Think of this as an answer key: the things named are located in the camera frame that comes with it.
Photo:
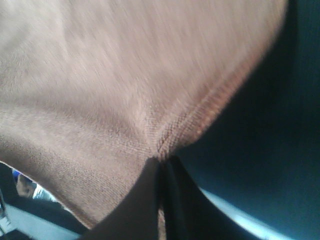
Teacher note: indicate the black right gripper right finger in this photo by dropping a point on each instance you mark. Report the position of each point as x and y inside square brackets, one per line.
[190, 215]

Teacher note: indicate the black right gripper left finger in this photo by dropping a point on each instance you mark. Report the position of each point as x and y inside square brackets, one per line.
[137, 216]

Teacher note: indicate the brown terry towel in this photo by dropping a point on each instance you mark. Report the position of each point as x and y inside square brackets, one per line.
[91, 89]

